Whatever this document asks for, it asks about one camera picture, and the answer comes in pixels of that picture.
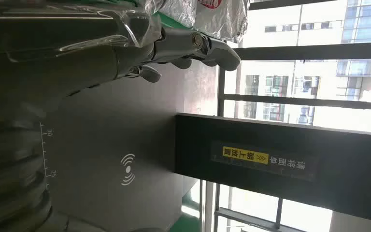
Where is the silver plastic mailer package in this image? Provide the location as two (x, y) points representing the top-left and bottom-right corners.
(143, 0), (250, 44)

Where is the grey inbound machine weighing platform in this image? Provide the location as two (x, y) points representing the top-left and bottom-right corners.
(43, 60), (219, 232)

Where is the yellow and black label sticker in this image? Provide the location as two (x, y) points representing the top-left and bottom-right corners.
(210, 141), (318, 182)

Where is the dark metal window railing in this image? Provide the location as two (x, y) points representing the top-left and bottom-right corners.
(214, 0), (371, 232)

